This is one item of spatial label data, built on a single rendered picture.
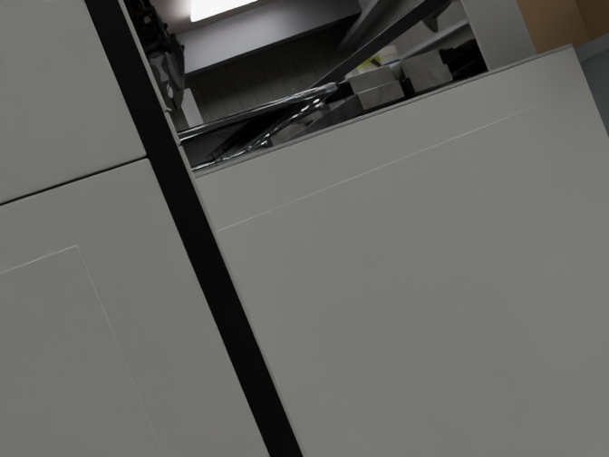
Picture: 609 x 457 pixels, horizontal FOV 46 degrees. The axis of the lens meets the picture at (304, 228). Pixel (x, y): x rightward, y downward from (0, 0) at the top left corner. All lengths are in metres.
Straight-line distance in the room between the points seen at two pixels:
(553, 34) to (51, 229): 0.93
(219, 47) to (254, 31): 0.43
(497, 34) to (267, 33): 7.27
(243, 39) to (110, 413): 7.80
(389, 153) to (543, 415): 0.35
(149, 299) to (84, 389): 0.07
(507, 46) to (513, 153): 0.19
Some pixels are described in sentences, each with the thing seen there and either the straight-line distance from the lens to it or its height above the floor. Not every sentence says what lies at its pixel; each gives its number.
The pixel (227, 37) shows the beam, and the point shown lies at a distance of 8.20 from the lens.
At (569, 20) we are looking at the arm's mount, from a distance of 1.19.
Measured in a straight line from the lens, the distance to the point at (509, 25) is 1.06.
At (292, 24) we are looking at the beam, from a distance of 8.33.
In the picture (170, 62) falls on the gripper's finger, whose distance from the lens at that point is 1.22.
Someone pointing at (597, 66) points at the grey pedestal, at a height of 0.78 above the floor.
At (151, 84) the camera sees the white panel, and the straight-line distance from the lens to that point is 0.51.
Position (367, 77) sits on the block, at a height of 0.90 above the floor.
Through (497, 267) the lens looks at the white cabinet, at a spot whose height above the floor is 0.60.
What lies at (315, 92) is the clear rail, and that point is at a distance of 1.03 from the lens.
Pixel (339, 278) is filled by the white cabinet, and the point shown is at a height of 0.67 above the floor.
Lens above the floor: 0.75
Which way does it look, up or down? 1 degrees down
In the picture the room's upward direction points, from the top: 22 degrees counter-clockwise
